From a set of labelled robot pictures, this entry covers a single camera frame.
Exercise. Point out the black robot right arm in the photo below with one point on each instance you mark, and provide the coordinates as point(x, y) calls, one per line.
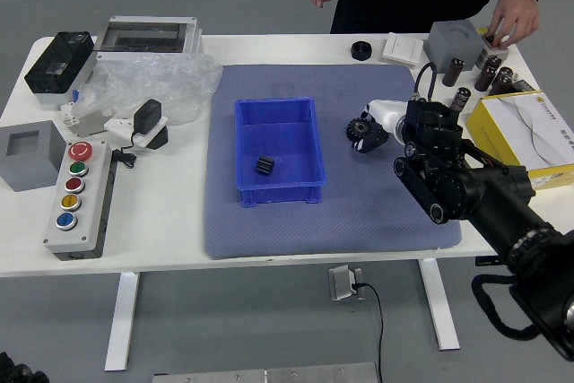
point(430, 127)

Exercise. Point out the black round knob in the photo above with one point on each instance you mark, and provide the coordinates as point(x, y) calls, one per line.
point(361, 53)

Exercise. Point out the white red-button switch box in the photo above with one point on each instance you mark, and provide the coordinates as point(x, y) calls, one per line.
point(493, 53)

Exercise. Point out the brown cylindrical capacitor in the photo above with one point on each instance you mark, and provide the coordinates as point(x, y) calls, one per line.
point(501, 82)
point(484, 79)
point(492, 62)
point(453, 72)

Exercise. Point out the dark cylindrical capacitor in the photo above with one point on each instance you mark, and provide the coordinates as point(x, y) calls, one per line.
point(462, 97)

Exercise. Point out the grey cube with square hole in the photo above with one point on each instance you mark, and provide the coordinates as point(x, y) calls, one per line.
point(27, 172)

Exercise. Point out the white wall switch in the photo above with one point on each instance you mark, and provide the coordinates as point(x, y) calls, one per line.
point(403, 49)

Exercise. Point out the blue plastic box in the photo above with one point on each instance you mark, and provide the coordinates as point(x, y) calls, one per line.
point(287, 141)

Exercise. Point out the white circuit breaker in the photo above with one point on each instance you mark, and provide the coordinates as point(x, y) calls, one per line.
point(87, 125)

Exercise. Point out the black power adapter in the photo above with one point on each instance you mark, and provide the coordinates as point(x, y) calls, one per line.
point(148, 116)

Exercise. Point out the person's left hand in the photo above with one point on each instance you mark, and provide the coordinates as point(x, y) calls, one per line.
point(515, 15)

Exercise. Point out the clear plastic bag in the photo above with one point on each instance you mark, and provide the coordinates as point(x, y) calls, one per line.
point(157, 78)

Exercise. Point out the big black gear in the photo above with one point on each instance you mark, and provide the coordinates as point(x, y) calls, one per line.
point(352, 129)

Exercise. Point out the grey-blue mat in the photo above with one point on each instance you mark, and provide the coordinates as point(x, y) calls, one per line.
point(336, 230)

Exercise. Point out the grey cube with round recess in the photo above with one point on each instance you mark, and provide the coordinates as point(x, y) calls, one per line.
point(453, 46)

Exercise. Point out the grey windowed distribution box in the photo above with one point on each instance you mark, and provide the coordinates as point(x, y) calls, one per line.
point(148, 24)

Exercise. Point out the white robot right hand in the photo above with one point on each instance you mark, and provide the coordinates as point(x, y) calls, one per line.
point(385, 114)

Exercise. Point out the black table control panel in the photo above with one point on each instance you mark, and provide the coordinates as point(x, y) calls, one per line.
point(488, 261)

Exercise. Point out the small black block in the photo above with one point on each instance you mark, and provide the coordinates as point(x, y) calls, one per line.
point(525, 87)

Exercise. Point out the silver metal plate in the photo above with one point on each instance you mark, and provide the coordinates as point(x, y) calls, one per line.
point(269, 376)

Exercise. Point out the white table leg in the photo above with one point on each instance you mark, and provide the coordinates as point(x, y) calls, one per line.
point(123, 320)
point(441, 311)

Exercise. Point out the grey push-button control box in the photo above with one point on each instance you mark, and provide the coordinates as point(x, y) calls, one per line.
point(67, 239)

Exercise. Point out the yellow and white carton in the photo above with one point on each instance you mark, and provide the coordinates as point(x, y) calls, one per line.
point(507, 132)

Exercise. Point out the small black gear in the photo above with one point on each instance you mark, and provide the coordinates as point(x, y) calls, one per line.
point(264, 166)

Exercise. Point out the silver floor socket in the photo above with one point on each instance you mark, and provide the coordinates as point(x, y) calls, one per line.
point(341, 282)

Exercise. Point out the white power socket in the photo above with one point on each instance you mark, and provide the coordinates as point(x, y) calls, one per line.
point(117, 126)

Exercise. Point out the black lidded enclosure box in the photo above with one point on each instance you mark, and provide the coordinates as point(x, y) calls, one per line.
point(58, 60)

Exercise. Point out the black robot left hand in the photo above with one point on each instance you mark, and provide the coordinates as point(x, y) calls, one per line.
point(18, 374)

